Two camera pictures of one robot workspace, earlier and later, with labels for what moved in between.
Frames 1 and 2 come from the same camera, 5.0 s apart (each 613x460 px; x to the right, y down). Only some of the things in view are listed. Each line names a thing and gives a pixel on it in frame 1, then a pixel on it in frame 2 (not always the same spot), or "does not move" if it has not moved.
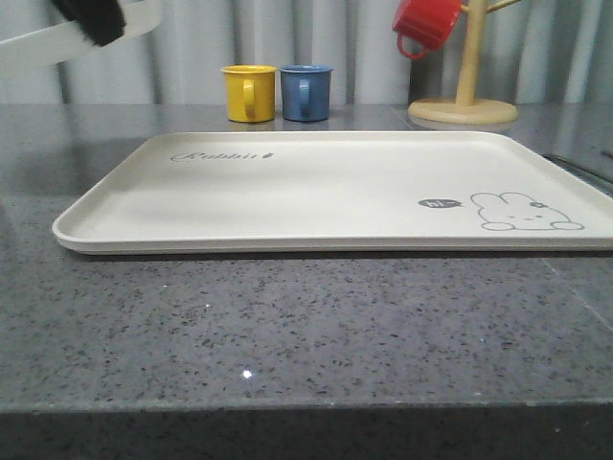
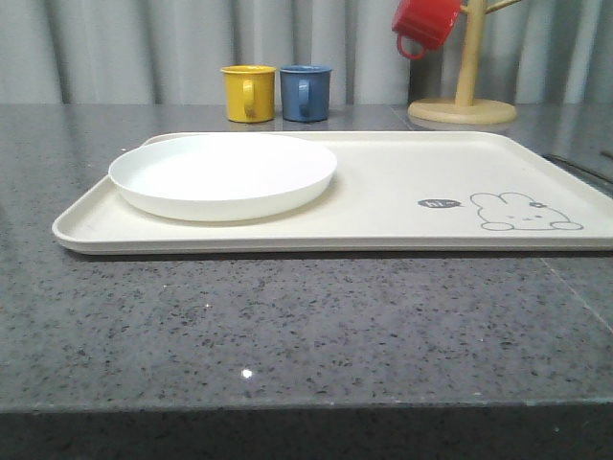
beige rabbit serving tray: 340,192 does not move
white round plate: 64,40 → 220,176
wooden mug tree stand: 466,108 does not move
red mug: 426,22 does not move
